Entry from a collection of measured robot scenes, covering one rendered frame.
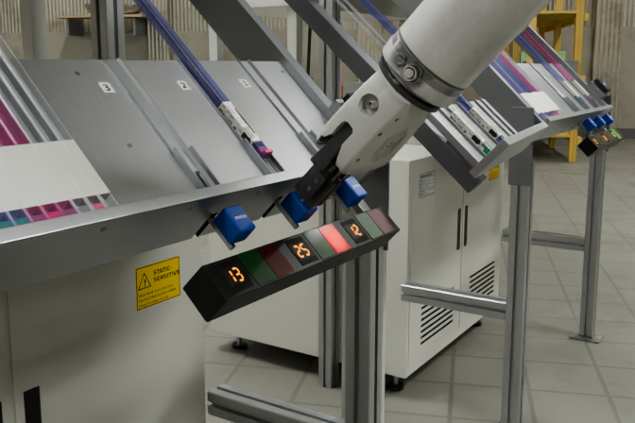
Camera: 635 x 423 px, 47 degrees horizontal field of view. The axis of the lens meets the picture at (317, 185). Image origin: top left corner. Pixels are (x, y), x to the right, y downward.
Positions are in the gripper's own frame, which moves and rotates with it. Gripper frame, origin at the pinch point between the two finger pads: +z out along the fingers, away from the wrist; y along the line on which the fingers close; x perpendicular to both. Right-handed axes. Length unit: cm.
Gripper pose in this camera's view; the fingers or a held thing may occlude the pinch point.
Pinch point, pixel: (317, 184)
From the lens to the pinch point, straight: 77.9
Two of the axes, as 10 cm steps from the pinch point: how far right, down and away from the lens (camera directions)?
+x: -6.0, -7.5, 2.7
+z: -5.9, 6.5, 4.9
